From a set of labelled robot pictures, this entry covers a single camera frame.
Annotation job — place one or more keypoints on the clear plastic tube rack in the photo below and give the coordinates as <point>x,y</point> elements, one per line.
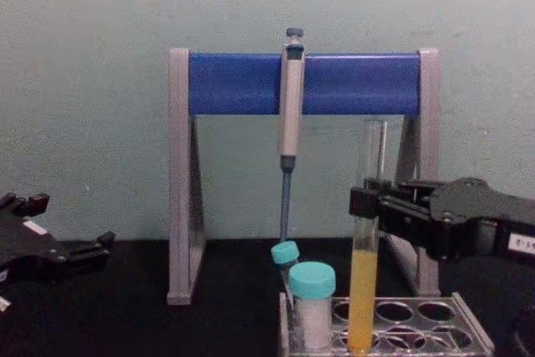
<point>422,334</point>

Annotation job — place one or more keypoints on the grey stand with blue bar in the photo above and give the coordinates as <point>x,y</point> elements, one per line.
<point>359,85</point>

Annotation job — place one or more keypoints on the glass tube with yellow liquid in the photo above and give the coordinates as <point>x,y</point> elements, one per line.
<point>363,290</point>

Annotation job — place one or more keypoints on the grey pipette with blue tip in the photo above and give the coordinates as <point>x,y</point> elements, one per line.
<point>290,123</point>

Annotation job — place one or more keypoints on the large teal capped white tube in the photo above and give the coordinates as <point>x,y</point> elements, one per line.
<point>312,311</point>

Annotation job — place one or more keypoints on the small teal capped tube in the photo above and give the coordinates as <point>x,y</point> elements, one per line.
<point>285,253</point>

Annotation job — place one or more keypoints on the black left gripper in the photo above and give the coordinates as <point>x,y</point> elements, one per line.
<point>29,252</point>

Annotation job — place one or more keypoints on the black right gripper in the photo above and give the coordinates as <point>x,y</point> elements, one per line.
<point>457,210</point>

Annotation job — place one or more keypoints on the black table cloth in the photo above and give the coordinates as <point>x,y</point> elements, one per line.
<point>125,323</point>

